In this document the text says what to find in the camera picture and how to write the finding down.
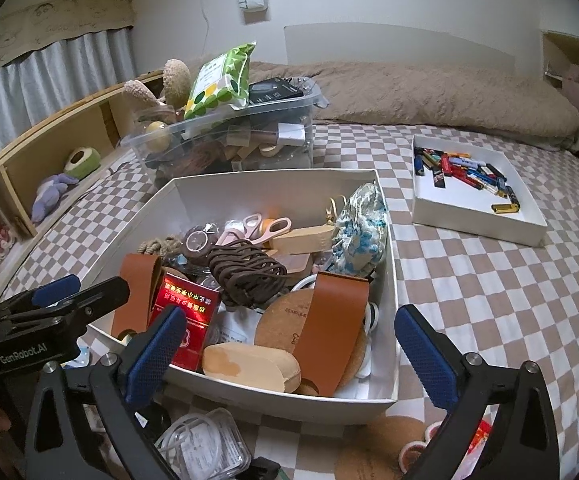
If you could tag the black flat box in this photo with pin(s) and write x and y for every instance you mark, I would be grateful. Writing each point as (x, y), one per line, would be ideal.
(274, 91)

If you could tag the beige fluffy pillow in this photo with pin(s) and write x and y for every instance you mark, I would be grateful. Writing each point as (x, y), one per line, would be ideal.
(419, 95)

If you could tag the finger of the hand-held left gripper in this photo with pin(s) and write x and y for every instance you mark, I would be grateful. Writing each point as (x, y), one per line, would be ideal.
(99, 300)
(59, 287)

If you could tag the avocado plush toy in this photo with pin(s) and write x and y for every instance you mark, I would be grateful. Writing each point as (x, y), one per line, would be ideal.
(82, 165)

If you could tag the brown hair claw clip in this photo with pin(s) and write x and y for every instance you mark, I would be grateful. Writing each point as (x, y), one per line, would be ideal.
(244, 270)

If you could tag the pile of colourful lighters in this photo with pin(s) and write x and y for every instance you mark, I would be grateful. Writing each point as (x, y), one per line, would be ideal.
(449, 167)

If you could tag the clear plastic storage bin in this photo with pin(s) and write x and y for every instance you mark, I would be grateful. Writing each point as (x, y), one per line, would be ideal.
(289, 110)

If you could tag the grey white curtain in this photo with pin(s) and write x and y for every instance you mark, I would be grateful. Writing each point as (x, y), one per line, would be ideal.
(29, 80)

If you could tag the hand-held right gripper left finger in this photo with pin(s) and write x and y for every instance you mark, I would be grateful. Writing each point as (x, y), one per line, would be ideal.
(154, 355)

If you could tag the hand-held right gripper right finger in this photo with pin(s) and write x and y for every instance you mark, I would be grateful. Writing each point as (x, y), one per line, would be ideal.
(429, 355)

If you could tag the pale wooden ball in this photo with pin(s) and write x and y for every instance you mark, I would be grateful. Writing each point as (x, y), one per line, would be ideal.
(158, 136)

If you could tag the light wooden oval block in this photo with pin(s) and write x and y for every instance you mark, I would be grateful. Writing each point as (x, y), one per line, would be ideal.
(249, 365)

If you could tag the white shallow tray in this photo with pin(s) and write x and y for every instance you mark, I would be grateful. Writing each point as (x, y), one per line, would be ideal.
(469, 210)

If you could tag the wooden headboard shelf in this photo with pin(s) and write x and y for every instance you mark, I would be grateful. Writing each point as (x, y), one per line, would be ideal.
(19, 160)

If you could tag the white medicine sachet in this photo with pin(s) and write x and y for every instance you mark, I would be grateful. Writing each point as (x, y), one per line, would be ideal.
(234, 327)

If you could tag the small red packet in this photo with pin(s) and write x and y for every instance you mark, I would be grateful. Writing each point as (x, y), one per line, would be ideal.
(479, 440)

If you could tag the green dotted wipes packet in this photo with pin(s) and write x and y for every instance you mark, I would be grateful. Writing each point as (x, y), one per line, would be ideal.
(219, 80)

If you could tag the purple plush toy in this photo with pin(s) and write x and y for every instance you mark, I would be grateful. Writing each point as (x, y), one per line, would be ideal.
(49, 192)

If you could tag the brown crochet plush toy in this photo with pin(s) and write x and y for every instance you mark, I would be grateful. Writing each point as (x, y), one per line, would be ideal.
(177, 80)

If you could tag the beige printed curtain valance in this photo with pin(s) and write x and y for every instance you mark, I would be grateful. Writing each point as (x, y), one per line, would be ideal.
(44, 20)

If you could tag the clear case with tubing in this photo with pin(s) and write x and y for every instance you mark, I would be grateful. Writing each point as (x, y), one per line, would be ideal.
(204, 450)

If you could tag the red cardboard box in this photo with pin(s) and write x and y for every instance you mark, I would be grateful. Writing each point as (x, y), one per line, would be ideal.
(189, 305)

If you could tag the white cardboard box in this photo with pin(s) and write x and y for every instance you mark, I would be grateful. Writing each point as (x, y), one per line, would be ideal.
(269, 185)

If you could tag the blue floral fabric pouch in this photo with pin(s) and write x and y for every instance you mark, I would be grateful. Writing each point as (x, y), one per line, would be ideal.
(359, 230)

